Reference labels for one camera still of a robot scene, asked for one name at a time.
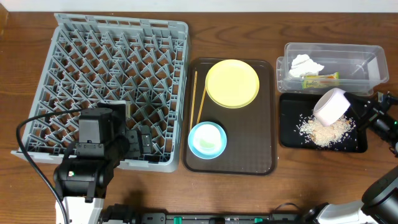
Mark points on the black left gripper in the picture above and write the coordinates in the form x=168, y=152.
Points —
x=145, y=143

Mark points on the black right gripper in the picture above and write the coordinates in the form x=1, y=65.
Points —
x=378, y=111

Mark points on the white pink bowl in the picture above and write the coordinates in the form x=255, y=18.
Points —
x=331, y=107

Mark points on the green snack wrapper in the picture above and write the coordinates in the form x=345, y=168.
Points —
x=321, y=81

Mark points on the pile of rice scraps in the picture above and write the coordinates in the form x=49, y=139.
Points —
x=324, y=136

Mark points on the light blue bowl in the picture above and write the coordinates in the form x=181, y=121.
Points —
x=209, y=131

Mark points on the white tissue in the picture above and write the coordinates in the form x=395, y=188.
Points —
x=303, y=65

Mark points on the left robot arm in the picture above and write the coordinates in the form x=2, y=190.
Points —
x=87, y=167

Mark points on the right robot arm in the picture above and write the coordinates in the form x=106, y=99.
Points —
x=379, y=202

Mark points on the clear plastic waste bin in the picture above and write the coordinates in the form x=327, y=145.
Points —
x=361, y=67

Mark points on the green food scrap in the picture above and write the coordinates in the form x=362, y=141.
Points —
x=206, y=145

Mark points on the black rectangular tray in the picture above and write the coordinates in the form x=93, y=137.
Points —
x=294, y=110

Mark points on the left wooden chopstick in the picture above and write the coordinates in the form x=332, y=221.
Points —
x=193, y=100

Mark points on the wooden chopstick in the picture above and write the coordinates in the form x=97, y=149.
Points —
x=201, y=105
x=193, y=100

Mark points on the right wooden chopstick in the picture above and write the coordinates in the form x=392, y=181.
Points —
x=201, y=105

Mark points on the yellow round plate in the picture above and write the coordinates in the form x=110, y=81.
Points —
x=232, y=83

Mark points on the dark brown serving tray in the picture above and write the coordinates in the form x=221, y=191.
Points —
x=251, y=132

